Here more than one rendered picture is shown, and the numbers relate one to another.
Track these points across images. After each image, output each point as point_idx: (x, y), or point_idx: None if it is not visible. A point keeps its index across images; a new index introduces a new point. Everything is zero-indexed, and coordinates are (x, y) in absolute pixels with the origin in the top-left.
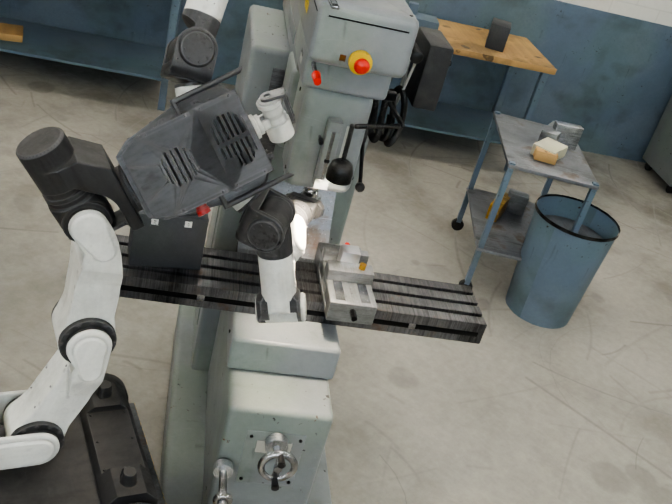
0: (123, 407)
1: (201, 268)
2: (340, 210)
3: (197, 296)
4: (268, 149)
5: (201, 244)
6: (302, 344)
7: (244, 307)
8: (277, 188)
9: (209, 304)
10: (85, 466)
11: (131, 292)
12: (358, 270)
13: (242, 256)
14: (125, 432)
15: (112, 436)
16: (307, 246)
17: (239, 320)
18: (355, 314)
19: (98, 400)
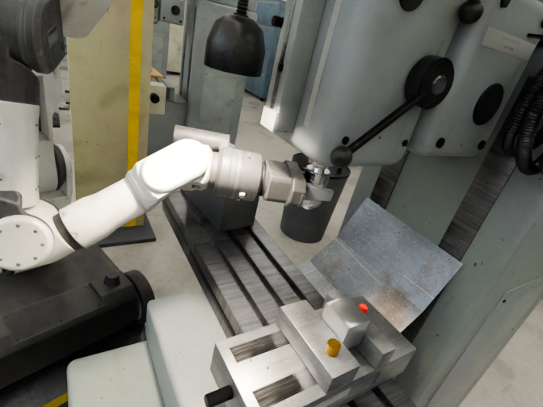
0: (103, 301)
1: (224, 232)
2: (461, 300)
3: (187, 247)
4: (393, 169)
5: (222, 200)
6: (178, 375)
7: (206, 289)
8: (388, 224)
9: (192, 264)
10: (20, 306)
11: (169, 216)
12: (320, 346)
13: (278, 255)
14: (68, 313)
15: (60, 307)
16: (377, 308)
17: (187, 296)
18: (216, 396)
19: (101, 282)
